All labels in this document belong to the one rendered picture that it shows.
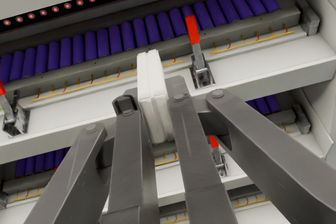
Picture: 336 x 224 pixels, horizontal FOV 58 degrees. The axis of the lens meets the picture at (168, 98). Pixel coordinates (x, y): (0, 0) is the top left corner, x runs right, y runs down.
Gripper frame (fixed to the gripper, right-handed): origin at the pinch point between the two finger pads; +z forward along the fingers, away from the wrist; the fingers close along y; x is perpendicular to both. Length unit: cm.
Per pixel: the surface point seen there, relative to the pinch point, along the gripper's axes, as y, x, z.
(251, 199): 11, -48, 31
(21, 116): -20.4, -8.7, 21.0
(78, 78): -12.1, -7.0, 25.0
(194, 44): 5.1, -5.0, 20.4
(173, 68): 1.8, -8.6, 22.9
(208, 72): 6.0, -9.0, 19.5
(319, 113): 23.2, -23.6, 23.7
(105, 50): -7.5, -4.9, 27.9
